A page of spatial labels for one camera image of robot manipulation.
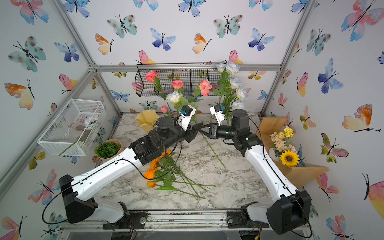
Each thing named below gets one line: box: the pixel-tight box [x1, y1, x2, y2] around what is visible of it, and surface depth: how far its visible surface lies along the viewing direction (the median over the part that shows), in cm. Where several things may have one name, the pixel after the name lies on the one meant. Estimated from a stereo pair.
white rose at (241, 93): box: [235, 86, 248, 101], surface depth 82 cm
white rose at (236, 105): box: [232, 101, 246, 111], surface depth 75 cm
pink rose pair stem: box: [145, 70, 184, 101], surface depth 86 cm
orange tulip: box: [147, 181, 206, 200], surface depth 86 cm
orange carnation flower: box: [144, 149, 217, 191], surface depth 90 cm
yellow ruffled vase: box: [135, 110, 161, 134], surface depth 94 cm
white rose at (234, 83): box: [222, 77, 242, 103], surface depth 82 cm
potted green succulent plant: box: [94, 139, 122, 162], surface depth 86 cm
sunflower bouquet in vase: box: [268, 126, 301, 168], surface depth 75 cm
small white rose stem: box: [219, 61, 240, 103], surface depth 78 cm
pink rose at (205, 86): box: [199, 79, 213, 97], surface depth 77 cm
